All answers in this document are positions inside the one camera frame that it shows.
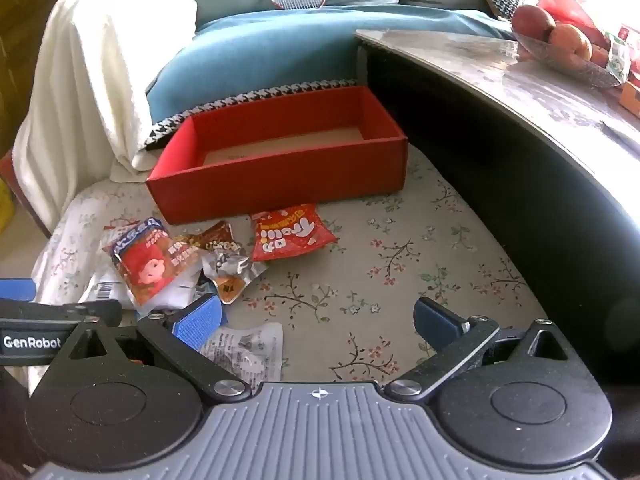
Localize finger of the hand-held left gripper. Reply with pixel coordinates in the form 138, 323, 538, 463
0, 280, 123, 330

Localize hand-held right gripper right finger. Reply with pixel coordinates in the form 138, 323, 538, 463
384, 297, 583, 403

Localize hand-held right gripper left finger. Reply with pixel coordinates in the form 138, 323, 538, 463
55, 294, 251, 403

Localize small clear candy wrapper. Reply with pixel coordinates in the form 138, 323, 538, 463
202, 250, 268, 306

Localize clear printed packet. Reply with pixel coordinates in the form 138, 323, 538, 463
200, 322, 283, 383

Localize blue red cartoon packet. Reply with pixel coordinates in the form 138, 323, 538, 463
102, 217, 201, 306

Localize dark brown packet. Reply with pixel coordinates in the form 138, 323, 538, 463
190, 221, 242, 256

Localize red cardboard box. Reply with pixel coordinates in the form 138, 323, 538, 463
145, 85, 408, 226

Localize floral cushion cover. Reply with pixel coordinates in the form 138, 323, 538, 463
30, 150, 551, 396

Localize red packet white letters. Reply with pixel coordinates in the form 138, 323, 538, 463
250, 203, 337, 262

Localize dark coffee table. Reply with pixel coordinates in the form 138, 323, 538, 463
355, 27, 640, 386

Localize white towel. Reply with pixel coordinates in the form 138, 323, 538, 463
12, 0, 198, 233

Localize blue houndstooth-trimmed sofa blanket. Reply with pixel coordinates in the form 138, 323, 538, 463
145, 4, 516, 151

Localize glass fruit bowl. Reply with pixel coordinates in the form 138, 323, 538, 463
512, 25, 623, 88

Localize orange box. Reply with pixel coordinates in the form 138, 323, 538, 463
619, 82, 640, 117

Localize yellow-red apple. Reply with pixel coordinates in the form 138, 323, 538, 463
548, 23, 593, 61

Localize red apple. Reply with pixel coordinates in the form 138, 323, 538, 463
511, 5, 557, 43

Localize green white packet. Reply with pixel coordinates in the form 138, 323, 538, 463
605, 35, 632, 83

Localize red plastic bag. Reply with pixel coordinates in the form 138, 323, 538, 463
537, 0, 612, 48

